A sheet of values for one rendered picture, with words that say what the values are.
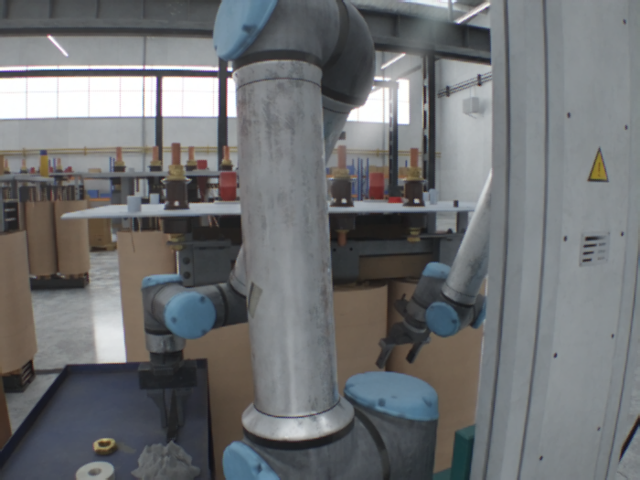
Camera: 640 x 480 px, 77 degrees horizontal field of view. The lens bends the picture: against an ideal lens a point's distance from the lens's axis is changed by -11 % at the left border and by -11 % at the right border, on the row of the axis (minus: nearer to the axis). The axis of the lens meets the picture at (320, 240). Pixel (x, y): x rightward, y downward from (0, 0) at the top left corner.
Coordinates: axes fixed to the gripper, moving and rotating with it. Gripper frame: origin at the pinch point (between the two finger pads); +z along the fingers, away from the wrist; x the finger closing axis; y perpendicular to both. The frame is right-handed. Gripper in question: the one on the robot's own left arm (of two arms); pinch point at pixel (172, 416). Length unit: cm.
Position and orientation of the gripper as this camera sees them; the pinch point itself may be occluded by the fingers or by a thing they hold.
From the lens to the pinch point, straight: 113.9
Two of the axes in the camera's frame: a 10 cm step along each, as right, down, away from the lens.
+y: -2.4, -1.1, 9.6
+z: 0.0, 9.9, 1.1
